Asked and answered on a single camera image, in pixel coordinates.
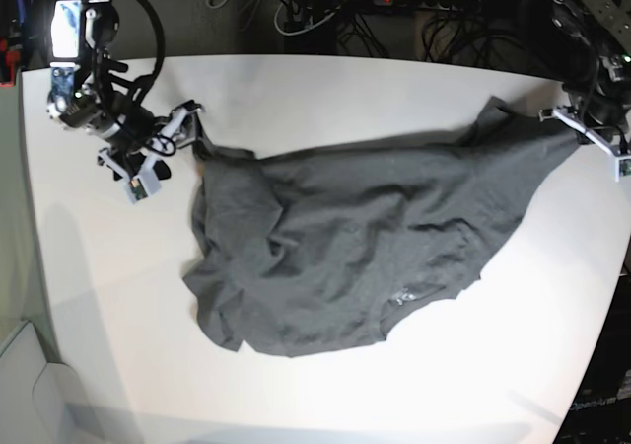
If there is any red clamp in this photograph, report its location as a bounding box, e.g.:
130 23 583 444
1 37 21 87

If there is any blue tool handle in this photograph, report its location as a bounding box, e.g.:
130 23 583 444
16 0 28 36

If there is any grey tray corner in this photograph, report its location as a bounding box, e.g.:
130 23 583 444
1 321 95 443

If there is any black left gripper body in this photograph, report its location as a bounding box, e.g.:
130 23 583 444
562 83 630 146

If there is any white cable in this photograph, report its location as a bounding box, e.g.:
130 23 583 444
273 0 341 37

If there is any dark grey t-shirt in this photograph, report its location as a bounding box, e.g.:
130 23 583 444
183 103 578 357

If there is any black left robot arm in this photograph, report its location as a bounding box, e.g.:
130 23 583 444
518 0 630 154

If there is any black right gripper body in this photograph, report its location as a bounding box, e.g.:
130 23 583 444
93 106 197 177

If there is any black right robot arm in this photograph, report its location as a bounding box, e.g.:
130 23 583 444
47 0 209 185

